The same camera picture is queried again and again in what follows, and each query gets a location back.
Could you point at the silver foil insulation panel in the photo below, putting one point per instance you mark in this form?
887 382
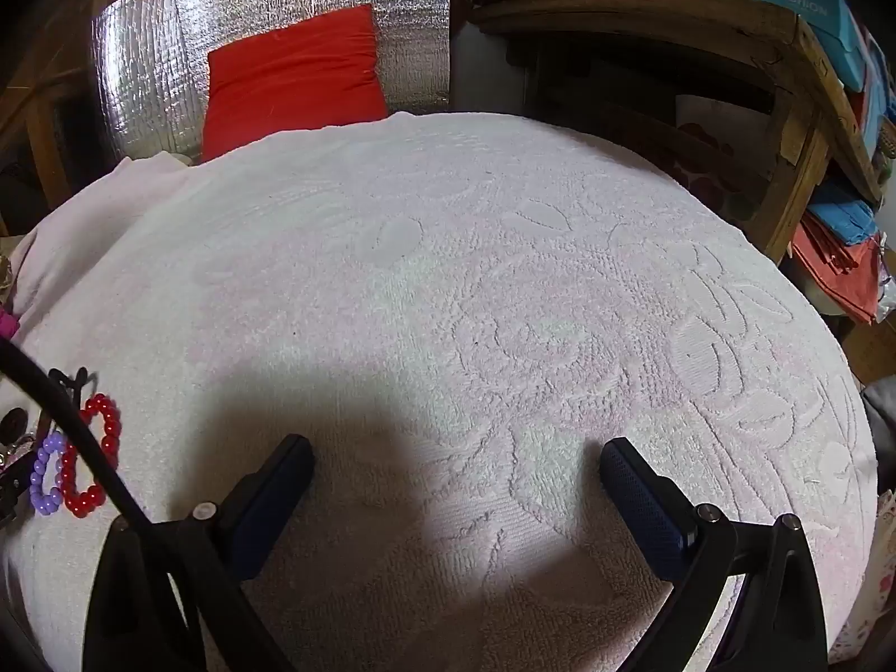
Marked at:
154 49

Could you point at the pale pink cloth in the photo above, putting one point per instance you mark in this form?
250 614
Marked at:
105 189

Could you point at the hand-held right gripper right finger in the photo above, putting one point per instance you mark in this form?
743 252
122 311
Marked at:
644 504

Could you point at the red cushion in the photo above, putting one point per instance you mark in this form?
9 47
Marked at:
294 77

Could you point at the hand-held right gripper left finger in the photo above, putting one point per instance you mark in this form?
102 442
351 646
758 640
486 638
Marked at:
262 532

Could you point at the white embossed towel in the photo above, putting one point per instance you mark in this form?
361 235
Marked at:
448 259

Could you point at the magenta pillow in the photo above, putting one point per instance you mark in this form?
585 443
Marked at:
5 324

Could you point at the blue folded cloth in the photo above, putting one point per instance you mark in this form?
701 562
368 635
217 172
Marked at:
843 213

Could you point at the white red floral cloth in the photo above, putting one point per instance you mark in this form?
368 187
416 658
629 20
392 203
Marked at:
707 154

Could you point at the wooden railing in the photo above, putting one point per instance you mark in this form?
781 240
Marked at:
42 140

